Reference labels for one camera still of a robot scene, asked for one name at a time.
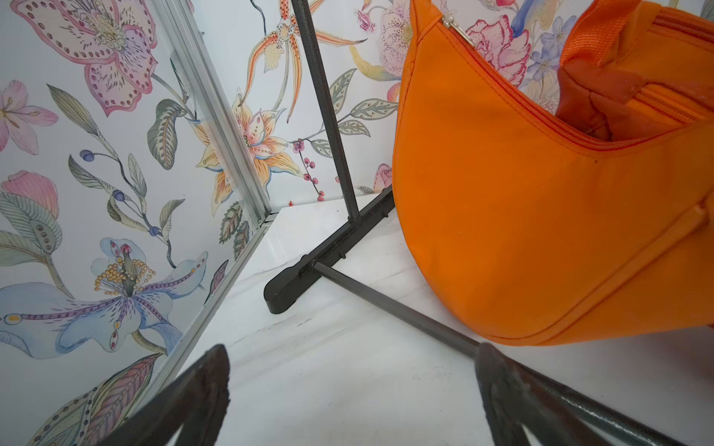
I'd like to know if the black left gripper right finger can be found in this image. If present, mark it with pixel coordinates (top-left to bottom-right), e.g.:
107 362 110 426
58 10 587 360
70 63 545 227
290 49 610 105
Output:
475 344 563 445

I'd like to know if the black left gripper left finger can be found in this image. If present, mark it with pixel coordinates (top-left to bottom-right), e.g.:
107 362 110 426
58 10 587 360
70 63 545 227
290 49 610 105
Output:
100 344 230 446

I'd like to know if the bright orange crescent bag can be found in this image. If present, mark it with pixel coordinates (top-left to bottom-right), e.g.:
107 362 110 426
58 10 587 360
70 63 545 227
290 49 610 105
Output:
392 1 713 346

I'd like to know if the black metal clothes rack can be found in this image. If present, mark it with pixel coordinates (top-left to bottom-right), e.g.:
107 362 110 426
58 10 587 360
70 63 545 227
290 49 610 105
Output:
264 1 676 445

